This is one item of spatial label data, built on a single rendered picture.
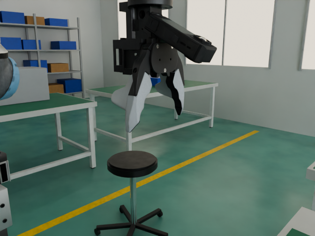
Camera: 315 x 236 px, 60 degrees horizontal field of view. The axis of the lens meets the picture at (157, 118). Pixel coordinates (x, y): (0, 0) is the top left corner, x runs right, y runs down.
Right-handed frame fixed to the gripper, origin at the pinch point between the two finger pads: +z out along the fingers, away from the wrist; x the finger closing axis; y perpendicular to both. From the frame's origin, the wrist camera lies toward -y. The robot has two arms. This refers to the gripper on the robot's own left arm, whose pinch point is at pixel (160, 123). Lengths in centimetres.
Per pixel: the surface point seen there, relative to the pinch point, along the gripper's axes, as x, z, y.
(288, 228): -45, 40, -15
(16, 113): -74, 41, 204
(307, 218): -54, 40, -19
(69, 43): -365, -25, 525
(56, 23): -339, -69, 529
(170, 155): -229, 115, 150
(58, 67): -336, 27, 531
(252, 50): -435, -12, 126
